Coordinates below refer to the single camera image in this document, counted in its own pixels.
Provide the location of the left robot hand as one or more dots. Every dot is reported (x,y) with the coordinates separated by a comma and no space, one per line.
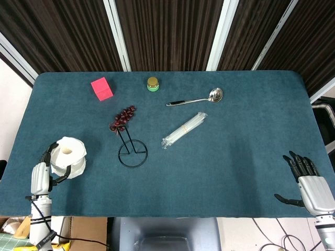
(45,170)

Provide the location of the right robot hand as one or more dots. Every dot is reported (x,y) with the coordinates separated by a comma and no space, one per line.
(308,188)

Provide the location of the white toilet paper roll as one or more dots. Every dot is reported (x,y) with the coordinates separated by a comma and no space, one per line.
(70,157)

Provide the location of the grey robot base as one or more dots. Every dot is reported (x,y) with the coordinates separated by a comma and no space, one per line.
(165,234)

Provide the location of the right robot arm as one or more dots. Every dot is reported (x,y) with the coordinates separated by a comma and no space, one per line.
(325,230)

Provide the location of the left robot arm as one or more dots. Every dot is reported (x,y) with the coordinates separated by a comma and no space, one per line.
(40,222)

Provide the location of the black chair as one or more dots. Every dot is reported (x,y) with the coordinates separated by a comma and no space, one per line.
(324,123)

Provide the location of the brown cardboard box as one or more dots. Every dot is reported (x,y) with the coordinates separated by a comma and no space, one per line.
(83,230)

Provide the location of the dark red grape bunch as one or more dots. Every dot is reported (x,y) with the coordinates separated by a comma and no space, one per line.
(124,117)

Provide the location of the pink cube block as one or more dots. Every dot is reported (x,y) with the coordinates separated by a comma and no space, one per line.
(102,88)

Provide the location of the blue-green table cloth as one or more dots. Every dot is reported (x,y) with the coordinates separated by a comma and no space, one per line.
(183,183)

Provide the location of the bundle of clear straws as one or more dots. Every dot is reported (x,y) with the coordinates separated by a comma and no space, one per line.
(184,130)

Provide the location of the green jar with gold lid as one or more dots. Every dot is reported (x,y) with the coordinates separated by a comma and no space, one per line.
(153,84)

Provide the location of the silver metal ladle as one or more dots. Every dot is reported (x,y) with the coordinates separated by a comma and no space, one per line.
(199,98)

